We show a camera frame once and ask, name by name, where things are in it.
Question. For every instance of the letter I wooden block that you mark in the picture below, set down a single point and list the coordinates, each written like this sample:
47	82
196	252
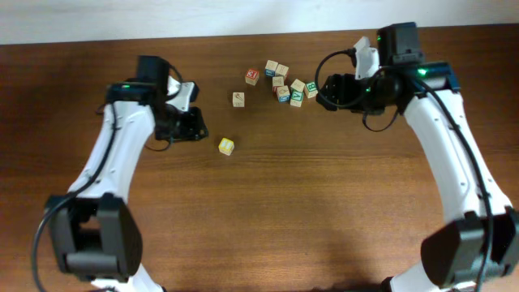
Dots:
282	70

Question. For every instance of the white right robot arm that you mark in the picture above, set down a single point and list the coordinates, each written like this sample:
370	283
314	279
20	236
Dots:
479	240

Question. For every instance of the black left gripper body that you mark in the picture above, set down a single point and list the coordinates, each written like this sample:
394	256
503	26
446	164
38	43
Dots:
181	124

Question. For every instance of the blue L wooden block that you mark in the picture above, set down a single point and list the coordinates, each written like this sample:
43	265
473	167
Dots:
270	68

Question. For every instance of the blue ice cream block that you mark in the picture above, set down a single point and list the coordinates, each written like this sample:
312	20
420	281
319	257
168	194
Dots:
283	93

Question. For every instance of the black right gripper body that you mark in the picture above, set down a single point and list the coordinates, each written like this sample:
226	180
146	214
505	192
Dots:
330	92

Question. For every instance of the red number three block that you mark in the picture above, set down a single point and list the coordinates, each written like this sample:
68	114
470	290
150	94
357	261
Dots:
252	77

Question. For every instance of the green V wooden block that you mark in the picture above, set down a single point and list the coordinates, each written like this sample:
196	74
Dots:
296	98

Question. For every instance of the yellow number eleven block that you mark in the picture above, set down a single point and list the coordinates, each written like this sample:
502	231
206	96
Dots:
226	146

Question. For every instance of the green B wooden block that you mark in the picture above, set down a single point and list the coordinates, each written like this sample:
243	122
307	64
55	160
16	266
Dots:
310	90

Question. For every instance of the letter Y wooden block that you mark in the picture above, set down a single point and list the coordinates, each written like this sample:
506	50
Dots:
277	81

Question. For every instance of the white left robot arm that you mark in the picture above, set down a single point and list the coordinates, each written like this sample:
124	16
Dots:
93	234

